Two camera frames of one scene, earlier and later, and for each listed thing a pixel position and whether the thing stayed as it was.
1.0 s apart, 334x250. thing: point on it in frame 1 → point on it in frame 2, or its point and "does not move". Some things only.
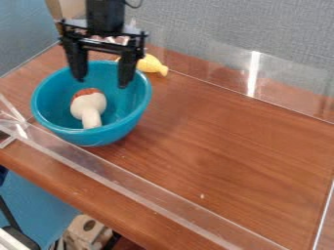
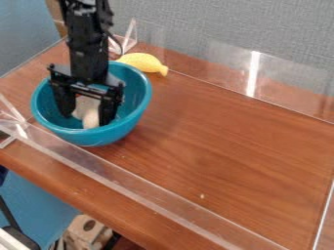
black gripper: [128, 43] → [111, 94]
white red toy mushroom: [87, 106] does not move
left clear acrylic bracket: [15, 128] does not move
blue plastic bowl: [55, 88] does not move
